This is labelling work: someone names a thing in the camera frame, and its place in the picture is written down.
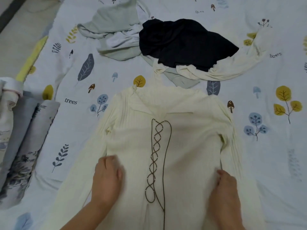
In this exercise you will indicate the bed with leaf print bedding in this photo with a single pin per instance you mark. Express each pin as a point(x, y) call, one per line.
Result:
point(268, 160)

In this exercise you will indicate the white wardrobe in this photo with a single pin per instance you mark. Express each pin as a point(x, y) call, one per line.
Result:
point(5, 4)

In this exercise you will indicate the sage green zip jacket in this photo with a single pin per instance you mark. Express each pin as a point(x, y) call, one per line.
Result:
point(115, 21)

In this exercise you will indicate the person's right hand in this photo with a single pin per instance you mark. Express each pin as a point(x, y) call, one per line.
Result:
point(225, 198)

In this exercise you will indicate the person's left hand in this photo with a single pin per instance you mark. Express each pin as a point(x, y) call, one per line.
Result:
point(106, 182)

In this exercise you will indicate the black garment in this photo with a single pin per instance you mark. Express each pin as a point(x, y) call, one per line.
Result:
point(187, 40)

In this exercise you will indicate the light blue denim jeans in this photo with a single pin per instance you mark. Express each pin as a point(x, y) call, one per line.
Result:
point(17, 127)

